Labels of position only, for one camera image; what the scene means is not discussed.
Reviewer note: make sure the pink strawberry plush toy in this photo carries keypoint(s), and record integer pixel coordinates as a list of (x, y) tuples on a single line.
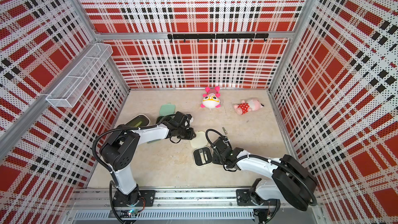
[(250, 105)]

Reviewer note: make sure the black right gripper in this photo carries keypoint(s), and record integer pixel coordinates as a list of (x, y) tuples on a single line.
[(214, 159)]

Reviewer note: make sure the pink owl plush toy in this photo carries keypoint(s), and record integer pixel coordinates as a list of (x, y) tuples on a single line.
[(211, 99)]

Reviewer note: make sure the black hook rail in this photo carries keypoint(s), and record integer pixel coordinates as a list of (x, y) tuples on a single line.
[(222, 36)]

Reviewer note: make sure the clear wall shelf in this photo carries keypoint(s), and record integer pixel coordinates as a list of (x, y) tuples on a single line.
[(69, 90)]

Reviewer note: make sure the cream nail kit case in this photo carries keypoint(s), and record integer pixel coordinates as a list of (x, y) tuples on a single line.
[(202, 153)]

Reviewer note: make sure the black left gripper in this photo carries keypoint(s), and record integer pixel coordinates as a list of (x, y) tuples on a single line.
[(190, 135)]

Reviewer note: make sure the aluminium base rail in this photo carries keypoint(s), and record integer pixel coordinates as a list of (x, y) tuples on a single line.
[(171, 205)]

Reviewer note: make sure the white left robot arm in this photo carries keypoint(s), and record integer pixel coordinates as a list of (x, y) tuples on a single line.
[(115, 148)]

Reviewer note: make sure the green nail kit case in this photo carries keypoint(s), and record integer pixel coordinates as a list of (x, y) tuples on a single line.
[(167, 109)]

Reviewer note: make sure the green oval tray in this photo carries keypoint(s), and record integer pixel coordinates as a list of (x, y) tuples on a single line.
[(138, 121)]

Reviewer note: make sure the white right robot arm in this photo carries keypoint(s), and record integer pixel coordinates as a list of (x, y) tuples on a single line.
[(294, 183)]

